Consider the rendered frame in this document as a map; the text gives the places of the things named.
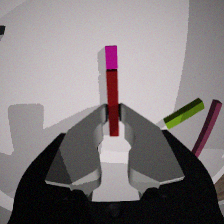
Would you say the dark red rod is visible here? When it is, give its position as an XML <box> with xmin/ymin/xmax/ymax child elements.
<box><xmin>106</xmin><ymin>69</ymin><xmax>119</xmax><ymax>137</ymax></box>

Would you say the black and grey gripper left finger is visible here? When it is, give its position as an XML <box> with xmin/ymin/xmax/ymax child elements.
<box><xmin>7</xmin><ymin>103</ymin><xmax>109</xmax><ymax>224</ymax></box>

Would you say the grey rectangular bar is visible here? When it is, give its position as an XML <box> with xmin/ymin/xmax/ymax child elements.
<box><xmin>0</xmin><ymin>25</ymin><xmax>6</xmax><ymax>35</ymax></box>

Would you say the lime green rod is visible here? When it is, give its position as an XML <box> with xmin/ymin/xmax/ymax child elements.
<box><xmin>163</xmin><ymin>98</ymin><xmax>205</xmax><ymax>130</ymax></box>

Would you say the dark pink rod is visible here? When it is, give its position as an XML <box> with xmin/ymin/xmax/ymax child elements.
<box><xmin>191</xmin><ymin>99</ymin><xmax>222</xmax><ymax>157</ymax></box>

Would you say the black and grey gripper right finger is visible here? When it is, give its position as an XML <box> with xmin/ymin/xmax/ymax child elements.
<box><xmin>118</xmin><ymin>103</ymin><xmax>224</xmax><ymax>224</ymax></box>

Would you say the magenta rod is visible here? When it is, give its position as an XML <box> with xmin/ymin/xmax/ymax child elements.
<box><xmin>105</xmin><ymin>45</ymin><xmax>118</xmax><ymax>69</ymax></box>

